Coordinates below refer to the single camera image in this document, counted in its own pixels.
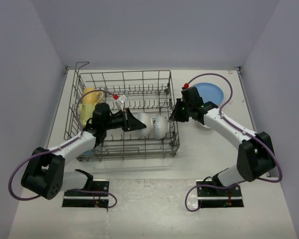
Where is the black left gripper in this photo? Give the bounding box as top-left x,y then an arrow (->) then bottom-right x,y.
102,107 -> 146,131

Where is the blue plastic plate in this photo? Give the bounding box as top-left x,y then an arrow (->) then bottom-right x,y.
194,83 -> 224,106

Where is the grey wire dish rack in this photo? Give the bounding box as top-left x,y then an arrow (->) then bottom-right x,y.
64,61 -> 180,161

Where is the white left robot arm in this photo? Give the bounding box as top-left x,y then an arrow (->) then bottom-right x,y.
21,103 -> 147,200

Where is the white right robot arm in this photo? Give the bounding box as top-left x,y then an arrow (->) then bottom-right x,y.
170,87 -> 276,196

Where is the yellow ceramic mug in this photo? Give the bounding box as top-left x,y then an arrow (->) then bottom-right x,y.
82,87 -> 104,105

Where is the yellow-green plastic cup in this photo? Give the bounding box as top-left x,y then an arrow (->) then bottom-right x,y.
79,104 -> 95,126

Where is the blue plastic cup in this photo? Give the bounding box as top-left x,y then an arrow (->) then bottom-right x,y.
83,149 -> 93,155

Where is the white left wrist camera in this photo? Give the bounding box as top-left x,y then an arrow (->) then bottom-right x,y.
115,95 -> 127,111

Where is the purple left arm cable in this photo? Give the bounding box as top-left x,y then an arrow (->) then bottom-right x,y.
8,88 -> 120,209

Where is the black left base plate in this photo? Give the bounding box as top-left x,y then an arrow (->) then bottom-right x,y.
62,179 -> 110,208

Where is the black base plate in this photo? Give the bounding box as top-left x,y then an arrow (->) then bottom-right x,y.
62,179 -> 110,208
197,186 -> 244,208

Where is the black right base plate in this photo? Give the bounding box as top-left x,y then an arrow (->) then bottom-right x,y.
197,186 -> 244,208

